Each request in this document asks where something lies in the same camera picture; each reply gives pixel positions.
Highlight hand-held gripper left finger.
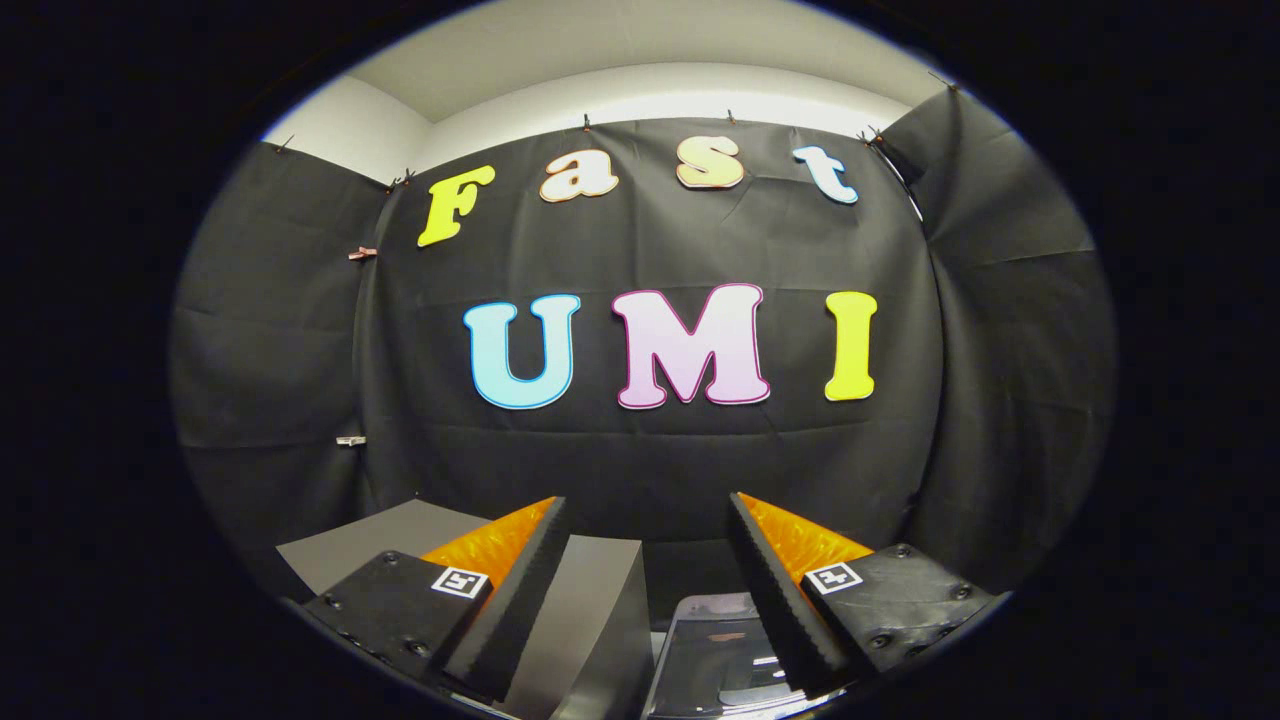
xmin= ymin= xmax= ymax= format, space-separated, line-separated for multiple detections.
xmin=298 ymin=496 xmax=572 ymax=703

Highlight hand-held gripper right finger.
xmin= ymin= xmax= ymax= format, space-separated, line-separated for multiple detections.
xmin=727 ymin=491 xmax=1003 ymax=695

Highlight washing machine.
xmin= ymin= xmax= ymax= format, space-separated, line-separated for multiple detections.
xmin=640 ymin=590 xmax=853 ymax=720

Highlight grey cabinet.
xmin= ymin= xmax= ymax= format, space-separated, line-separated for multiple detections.
xmin=275 ymin=498 xmax=658 ymax=720

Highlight black backdrop cloth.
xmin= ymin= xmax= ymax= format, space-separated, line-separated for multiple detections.
xmin=168 ymin=85 xmax=1116 ymax=601

